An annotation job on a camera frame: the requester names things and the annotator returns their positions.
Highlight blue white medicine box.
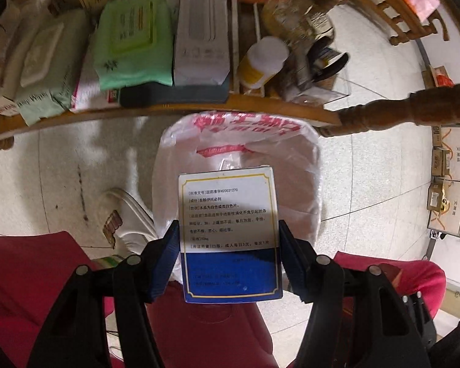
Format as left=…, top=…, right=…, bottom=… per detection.
left=178, top=165, right=283, bottom=304

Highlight white plastic trash bag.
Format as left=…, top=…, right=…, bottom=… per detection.
left=152, top=111, right=321, bottom=244

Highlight white sneaker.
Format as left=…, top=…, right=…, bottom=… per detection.
left=97, top=189, right=158, bottom=256

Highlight pale green wipes pack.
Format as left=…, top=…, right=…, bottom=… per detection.
left=15, top=9, right=90, bottom=126

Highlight white yellow pill bottle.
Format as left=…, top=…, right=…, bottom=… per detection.
left=237, top=36, right=289, bottom=89

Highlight white-top wooden coffee table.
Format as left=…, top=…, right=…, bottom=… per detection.
left=0, top=0, right=460, bottom=150

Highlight green wet wipes pack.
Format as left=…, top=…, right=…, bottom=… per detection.
left=93, top=0, right=174, bottom=90

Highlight white long box on shelf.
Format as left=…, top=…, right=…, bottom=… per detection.
left=174, top=0, right=230, bottom=86

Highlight cardboard boxes by wall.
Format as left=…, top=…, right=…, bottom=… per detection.
left=421, top=65, right=460, bottom=248

